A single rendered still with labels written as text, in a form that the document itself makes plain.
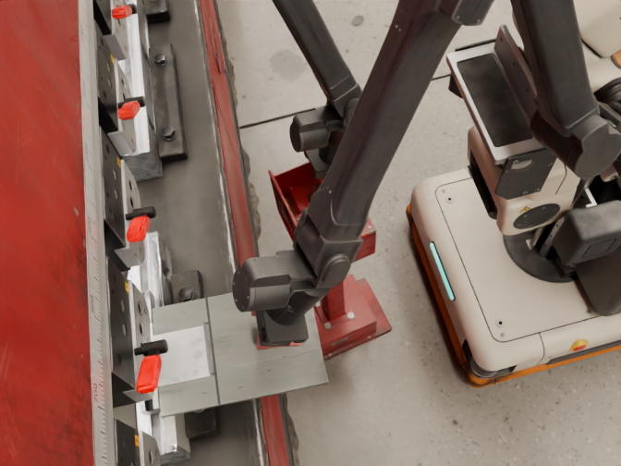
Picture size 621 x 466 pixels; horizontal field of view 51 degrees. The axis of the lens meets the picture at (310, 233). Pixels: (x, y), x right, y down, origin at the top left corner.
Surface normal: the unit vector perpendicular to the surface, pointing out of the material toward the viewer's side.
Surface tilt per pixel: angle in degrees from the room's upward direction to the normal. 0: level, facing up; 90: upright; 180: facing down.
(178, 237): 0
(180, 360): 0
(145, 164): 90
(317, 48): 77
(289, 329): 30
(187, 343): 0
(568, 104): 72
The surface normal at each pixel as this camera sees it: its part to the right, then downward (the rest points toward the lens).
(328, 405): -0.07, -0.44
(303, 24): 0.36, 0.69
